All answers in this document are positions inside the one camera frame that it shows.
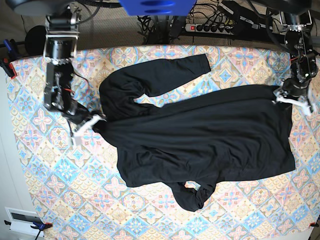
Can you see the lower right table clamp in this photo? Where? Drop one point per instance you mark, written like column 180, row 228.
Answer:
column 314, row 225

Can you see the white power strip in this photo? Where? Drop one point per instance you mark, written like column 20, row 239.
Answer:
column 208, row 28

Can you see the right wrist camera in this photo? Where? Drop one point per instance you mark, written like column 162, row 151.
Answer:
column 76, row 140

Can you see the table clamp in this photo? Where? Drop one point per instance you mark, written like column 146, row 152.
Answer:
column 314, row 225
column 5, row 63
column 37, row 226

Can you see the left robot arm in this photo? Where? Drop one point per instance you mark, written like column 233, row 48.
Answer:
column 295, row 17

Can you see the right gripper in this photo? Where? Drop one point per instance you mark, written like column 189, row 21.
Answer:
column 83, row 118

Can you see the white wall outlet box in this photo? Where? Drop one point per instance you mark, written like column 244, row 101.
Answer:
column 21, row 221

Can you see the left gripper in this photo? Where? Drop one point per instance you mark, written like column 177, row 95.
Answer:
column 291, row 91

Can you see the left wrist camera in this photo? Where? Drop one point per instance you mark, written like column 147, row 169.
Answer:
column 311, row 109

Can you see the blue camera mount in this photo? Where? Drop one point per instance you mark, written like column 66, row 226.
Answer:
column 157, row 7

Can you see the upper left table clamp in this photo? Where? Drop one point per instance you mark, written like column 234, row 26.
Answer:
column 5, row 63

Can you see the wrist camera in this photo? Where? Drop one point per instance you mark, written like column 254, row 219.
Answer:
column 76, row 140
column 311, row 109

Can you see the black round stool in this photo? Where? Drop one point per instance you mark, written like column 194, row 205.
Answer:
column 35, row 39

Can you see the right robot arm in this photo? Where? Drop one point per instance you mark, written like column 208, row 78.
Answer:
column 60, row 47

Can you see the black t-shirt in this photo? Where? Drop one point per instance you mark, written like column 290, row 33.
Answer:
column 235, row 134

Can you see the lower left table clamp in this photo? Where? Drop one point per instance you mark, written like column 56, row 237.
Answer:
column 37, row 226

